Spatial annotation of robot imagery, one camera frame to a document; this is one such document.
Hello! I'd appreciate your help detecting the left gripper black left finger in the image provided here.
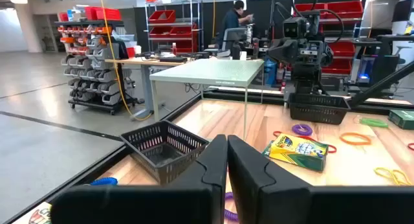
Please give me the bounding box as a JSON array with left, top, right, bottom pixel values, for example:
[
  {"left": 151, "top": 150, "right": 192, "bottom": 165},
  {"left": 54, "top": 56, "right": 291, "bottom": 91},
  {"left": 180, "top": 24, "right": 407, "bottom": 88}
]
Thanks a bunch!
[{"left": 50, "top": 134, "right": 228, "bottom": 224}]

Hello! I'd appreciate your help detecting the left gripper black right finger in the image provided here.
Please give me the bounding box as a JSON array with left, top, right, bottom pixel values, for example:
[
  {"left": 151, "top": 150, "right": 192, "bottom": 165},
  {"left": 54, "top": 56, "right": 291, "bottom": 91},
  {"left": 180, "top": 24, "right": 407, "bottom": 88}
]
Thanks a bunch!
[{"left": 227, "top": 135, "right": 414, "bottom": 224}]

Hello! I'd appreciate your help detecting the black plastic mesh basket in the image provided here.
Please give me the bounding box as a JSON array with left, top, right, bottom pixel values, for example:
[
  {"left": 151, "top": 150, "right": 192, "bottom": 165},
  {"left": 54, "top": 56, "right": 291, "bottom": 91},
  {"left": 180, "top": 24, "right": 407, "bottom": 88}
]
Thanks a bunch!
[
  {"left": 287, "top": 92, "right": 351, "bottom": 126},
  {"left": 120, "top": 119, "right": 210, "bottom": 186}
]

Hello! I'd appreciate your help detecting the purple coil wristband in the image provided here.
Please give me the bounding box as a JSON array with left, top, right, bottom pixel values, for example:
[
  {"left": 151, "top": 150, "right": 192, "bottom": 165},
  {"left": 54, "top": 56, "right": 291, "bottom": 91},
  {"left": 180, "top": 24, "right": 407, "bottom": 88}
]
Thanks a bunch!
[
  {"left": 224, "top": 191, "right": 240, "bottom": 223},
  {"left": 291, "top": 124, "right": 314, "bottom": 137}
]

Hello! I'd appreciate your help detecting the green coil wristband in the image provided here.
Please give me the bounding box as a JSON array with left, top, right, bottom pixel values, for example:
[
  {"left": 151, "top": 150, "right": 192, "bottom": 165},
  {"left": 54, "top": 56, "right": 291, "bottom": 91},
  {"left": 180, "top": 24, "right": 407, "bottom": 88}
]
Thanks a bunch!
[{"left": 359, "top": 117, "right": 389, "bottom": 129}]

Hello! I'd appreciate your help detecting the orange rubber band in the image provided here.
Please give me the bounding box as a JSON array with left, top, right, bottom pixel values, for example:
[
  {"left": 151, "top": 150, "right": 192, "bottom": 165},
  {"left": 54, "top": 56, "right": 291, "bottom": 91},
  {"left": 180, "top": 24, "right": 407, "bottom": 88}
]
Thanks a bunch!
[{"left": 339, "top": 132, "right": 372, "bottom": 146}]

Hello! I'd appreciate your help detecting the green blue crayon box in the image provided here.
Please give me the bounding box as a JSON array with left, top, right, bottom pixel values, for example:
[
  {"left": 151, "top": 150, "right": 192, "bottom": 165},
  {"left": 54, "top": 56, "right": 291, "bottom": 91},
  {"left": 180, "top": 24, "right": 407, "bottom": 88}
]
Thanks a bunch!
[{"left": 387, "top": 109, "right": 414, "bottom": 131}]

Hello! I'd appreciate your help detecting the yellow rubber band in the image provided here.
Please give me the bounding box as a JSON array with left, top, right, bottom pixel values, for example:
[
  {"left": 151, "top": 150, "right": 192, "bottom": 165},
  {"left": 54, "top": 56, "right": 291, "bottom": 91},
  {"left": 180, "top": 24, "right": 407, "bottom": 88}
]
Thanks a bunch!
[{"left": 374, "top": 166, "right": 414, "bottom": 187}]

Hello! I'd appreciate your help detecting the grey office chair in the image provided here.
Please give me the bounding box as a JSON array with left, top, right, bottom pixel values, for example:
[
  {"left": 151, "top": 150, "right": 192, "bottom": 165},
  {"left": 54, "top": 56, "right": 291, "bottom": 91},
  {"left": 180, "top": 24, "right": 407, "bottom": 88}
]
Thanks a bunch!
[{"left": 221, "top": 27, "right": 249, "bottom": 60}]

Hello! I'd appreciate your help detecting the black workstation desk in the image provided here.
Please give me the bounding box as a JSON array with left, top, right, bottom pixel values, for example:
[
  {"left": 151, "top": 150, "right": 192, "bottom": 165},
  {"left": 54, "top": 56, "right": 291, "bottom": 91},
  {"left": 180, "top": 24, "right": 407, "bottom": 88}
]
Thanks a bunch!
[{"left": 351, "top": 34, "right": 414, "bottom": 98}]

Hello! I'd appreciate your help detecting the wooden top standing desk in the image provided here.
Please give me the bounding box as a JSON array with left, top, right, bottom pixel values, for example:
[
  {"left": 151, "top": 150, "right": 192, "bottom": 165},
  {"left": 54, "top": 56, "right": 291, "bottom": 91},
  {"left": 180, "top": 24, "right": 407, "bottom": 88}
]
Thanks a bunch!
[{"left": 105, "top": 56, "right": 211, "bottom": 121}]

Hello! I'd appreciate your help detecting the blue container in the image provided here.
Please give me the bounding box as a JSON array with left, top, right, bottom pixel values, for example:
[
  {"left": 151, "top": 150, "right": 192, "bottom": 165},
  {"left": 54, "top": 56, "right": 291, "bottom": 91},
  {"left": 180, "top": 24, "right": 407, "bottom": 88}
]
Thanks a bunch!
[{"left": 263, "top": 57, "right": 278, "bottom": 86}]

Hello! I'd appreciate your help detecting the blue coil wristband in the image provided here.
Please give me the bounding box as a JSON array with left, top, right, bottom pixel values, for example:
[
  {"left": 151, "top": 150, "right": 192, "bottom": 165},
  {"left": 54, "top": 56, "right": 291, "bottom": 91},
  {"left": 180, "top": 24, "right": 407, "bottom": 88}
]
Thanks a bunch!
[{"left": 89, "top": 177, "right": 119, "bottom": 186}]

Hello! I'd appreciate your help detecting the computer with blue light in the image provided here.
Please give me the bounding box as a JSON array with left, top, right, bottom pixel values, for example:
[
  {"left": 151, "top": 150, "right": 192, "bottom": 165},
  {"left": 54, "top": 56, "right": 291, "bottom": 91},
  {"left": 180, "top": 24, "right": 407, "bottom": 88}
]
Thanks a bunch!
[{"left": 357, "top": 54, "right": 372, "bottom": 85}]

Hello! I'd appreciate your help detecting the yellow blue Crayola crayon box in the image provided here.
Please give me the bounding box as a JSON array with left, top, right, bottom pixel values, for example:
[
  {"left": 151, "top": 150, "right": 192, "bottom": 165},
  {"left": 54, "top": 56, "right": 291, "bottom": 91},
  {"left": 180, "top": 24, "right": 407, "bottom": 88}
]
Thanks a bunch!
[{"left": 262, "top": 132, "right": 330, "bottom": 172}]

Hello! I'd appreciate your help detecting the person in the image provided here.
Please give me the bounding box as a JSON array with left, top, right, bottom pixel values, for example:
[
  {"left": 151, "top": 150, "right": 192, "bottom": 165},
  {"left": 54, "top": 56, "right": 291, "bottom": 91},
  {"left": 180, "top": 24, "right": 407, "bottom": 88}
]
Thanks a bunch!
[{"left": 217, "top": 0, "right": 255, "bottom": 52}]

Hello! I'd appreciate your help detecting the shelving with red bins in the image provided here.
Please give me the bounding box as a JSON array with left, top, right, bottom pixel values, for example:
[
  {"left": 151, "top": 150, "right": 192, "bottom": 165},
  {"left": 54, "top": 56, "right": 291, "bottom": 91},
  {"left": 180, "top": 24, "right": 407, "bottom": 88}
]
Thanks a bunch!
[{"left": 292, "top": 0, "right": 365, "bottom": 76}]

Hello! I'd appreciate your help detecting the sage green metal riser shelf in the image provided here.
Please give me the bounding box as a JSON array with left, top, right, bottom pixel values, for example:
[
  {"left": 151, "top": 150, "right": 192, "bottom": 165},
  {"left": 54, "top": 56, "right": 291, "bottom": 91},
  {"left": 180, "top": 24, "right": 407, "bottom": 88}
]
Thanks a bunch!
[{"left": 149, "top": 58, "right": 265, "bottom": 141}]

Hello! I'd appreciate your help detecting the black monitor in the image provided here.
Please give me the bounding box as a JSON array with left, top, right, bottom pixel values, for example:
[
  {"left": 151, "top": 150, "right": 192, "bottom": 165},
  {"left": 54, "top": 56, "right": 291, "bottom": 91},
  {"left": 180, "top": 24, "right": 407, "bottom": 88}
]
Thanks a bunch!
[{"left": 391, "top": 0, "right": 414, "bottom": 23}]

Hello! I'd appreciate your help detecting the rolling rack of parts bins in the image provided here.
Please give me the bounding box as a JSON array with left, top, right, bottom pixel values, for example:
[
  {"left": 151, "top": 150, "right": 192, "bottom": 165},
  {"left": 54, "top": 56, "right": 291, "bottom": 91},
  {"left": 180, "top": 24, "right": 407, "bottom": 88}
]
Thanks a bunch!
[{"left": 54, "top": 6, "right": 137, "bottom": 115}]

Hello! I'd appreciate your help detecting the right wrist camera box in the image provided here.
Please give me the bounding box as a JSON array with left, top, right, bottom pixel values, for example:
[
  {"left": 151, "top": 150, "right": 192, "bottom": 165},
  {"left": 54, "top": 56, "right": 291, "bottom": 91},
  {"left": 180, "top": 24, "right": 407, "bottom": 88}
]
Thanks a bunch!
[{"left": 299, "top": 47, "right": 321, "bottom": 57}]

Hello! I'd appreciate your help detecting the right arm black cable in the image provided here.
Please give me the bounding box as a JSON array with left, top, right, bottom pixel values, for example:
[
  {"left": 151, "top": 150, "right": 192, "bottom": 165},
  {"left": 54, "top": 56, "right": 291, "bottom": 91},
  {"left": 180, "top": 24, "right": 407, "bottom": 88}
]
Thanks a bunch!
[{"left": 290, "top": 0, "right": 345, "bottom": 45}]

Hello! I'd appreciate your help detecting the wire shelf with red bins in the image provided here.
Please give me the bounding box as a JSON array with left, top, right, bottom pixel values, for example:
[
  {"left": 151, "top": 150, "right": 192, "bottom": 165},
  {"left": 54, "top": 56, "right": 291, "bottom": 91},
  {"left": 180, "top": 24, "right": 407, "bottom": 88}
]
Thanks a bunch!
[{"left": 144, "top": 0, "right": 204, "bottom": 55}]

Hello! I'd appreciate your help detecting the yellow hanging cable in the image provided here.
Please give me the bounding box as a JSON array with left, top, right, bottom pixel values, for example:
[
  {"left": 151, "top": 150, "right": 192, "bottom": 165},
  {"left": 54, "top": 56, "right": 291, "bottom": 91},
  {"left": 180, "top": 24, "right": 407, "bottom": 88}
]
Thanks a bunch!
[{"left": 98, "top": 0, "right": 153, "bottom": 122}]

